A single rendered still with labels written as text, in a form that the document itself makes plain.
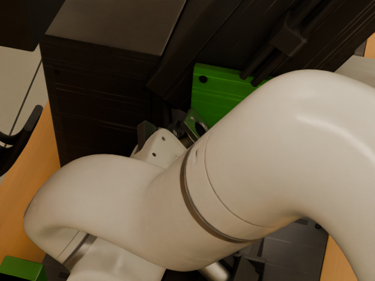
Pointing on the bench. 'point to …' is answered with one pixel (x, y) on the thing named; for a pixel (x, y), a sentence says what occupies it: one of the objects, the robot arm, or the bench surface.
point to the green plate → (219, 91)
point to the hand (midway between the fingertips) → (186, 141)
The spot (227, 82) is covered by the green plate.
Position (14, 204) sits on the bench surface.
